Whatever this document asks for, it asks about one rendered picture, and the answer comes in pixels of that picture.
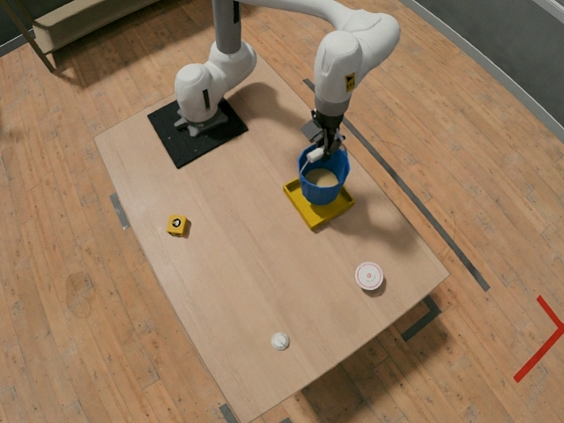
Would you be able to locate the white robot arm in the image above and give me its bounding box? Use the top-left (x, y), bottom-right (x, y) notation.
top-left (174, 0), bottom-right (401, 138)

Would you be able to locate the blue pail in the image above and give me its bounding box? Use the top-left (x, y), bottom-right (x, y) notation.
top-left (298, 144), bottom-right (351, 205)

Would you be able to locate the white yogurt cup with red stripes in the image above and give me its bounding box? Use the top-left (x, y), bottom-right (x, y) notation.
top-left (355, 262), bottom-right (383, 290)

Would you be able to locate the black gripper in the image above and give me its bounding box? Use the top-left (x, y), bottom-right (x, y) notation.
top-left (311, 109), bottom-right (345, 163)

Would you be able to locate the yellow shallow tray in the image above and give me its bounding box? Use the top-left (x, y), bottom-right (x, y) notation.
top-left (283, 177), bottom-right (355, 231)

